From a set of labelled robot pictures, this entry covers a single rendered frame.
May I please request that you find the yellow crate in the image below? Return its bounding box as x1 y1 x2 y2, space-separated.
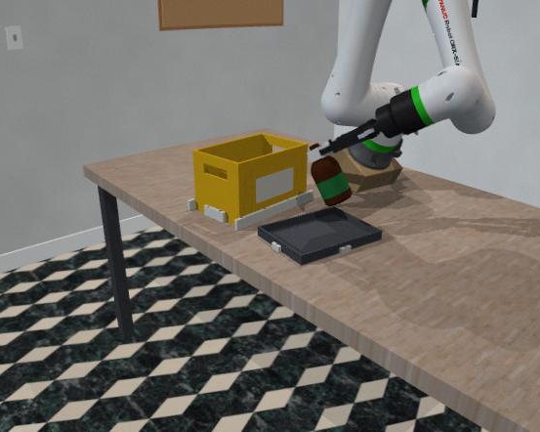
192 133 308 225

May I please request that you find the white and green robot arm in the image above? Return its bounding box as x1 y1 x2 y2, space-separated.
321 0 496 170

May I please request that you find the brown bottle with green label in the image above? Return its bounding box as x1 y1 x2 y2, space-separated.
311 155 353 206

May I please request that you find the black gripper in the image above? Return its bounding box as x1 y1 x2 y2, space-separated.
307 104 402 162

